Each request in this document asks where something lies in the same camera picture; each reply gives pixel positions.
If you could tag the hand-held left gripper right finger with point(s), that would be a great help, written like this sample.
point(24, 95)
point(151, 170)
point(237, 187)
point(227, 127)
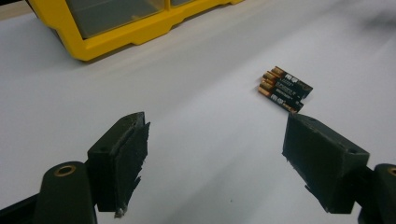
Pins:
point(327, 168)

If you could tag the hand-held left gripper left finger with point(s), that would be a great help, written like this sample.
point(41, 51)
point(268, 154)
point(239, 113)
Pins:
point(118, 161)

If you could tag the black gold-capped battery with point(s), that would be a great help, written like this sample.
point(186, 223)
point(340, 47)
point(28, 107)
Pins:
point(280, 92)
point(295, 81)
point(283, 101)
point(284, 86)

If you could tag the yellow and black drawer organizer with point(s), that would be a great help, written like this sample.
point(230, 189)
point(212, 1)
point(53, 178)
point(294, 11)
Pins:
point(102, 43)

